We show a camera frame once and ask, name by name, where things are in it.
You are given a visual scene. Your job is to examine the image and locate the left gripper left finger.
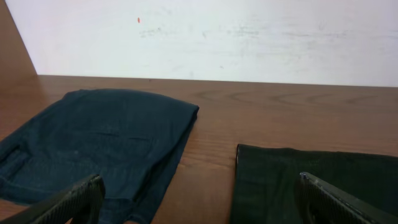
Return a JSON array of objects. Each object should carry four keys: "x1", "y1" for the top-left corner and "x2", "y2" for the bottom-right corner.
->
[{"x1": 1, "y1": 174, "x2": 105, "y2": 224}]

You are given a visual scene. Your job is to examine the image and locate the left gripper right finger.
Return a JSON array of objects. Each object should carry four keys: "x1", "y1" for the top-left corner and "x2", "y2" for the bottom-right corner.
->
[{"x1": 295, "y1": 172, "x2": 397, "y2": 224}]

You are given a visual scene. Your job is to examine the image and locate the black shorts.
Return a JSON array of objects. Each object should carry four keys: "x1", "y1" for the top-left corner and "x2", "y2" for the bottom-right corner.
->
[{"x1": 229, "y1": 144, "x2": 397, "y2": 223}]

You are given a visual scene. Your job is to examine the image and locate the folded navy blue garment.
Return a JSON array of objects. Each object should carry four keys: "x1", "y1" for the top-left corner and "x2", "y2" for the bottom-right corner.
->
[{"x1": 1, "y1": 89, "x2": 199, "y2": 223}]

